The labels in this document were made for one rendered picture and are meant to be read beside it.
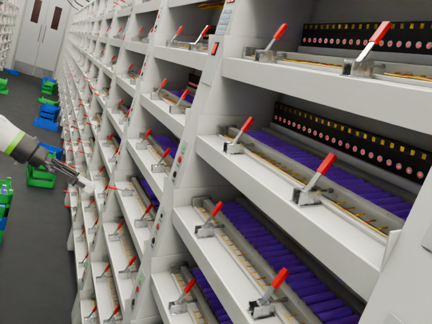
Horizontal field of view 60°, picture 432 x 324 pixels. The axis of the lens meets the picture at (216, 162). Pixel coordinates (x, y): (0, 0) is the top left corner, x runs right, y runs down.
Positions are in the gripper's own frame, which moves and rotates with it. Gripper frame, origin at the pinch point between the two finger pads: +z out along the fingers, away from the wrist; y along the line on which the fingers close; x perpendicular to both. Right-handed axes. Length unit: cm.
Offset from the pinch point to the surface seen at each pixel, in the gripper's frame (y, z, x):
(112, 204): -23.7, 19.1, -7.4
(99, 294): -0.7, 30.9, -35.4
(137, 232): 23.4, 18.5, 1.3
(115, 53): -160, -11, 55
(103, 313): 10.4, 31.9, -35.6
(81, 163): -164, 17, -30
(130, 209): 6.3, 17.7, 2.2
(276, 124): 54, 20, 52
